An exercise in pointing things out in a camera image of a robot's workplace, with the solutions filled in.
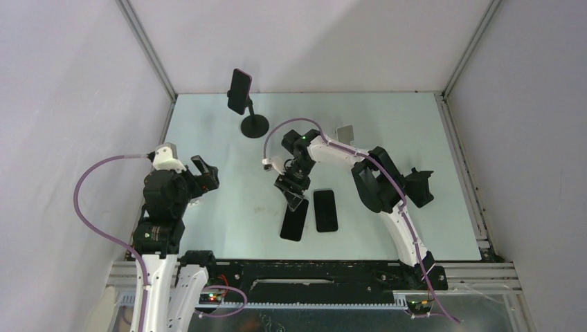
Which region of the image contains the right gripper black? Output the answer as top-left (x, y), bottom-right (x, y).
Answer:
top-left (275, 160), bottom-right (316, 212)

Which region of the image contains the black phone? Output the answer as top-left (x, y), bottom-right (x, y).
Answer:
top-left (313, 190), bottom-right (338, 232)
top-left (280, 199), bottom-right (309, 242)

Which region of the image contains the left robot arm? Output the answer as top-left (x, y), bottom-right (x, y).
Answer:
top-left (131, 155), bottom-right (219, 331)

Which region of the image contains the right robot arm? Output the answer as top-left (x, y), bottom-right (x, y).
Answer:
top-left (262, 129), bottom-right (440, 291)

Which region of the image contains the black round-base phone stand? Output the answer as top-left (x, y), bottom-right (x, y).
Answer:
top-left (226, 90), bottom-right (269, 138)

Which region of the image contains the phone on tall stand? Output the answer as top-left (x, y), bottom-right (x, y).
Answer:
top-left (227, 68), bottom-right (252, 115)

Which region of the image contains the white folding phone stand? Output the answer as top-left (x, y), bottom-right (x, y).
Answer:
top-left (336, 125), bottom-right (354, 146)

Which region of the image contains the black wedge phone stand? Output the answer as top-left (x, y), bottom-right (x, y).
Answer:
top-left (405, 167), bottom-right (434, 208)

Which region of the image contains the left controller board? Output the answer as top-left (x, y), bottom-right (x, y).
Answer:
top-left (197, 291), bottom-right (225, 307)

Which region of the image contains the controller board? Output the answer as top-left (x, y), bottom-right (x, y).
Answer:
top-left (407, 299), bottom-right (434, 315)
top-left (197, 291), bottom-right (225, 307)

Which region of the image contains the right controller board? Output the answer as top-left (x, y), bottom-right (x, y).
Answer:
top-left (407, 299), bottom-right (434, 315)

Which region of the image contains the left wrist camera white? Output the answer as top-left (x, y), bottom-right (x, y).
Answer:
top-left (147, 142), bottom-right (186, 173)

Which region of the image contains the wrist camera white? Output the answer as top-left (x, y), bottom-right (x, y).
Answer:
top-left (262, 156), bottom-right (285, 175)
top-left (147, 142), bottom-right (186, 173)

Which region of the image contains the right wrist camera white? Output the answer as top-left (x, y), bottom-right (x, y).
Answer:
top-left (262, 156), bottom-right (285, 175)

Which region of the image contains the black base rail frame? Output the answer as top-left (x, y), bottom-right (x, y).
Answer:
top-left (181, 249), bottom-right (505, 307)

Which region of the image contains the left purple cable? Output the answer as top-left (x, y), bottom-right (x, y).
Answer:
top-left (73, 153), bottom-right (154, 332)

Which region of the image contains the purple cable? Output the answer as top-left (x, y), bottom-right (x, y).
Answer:
top-left (262, 118), bottom-right (462, 325)
top-left (73, 153), bottom-right (154, 332)

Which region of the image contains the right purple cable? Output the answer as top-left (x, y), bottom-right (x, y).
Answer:
top-left (262, 118), bottom-right (462, 325)

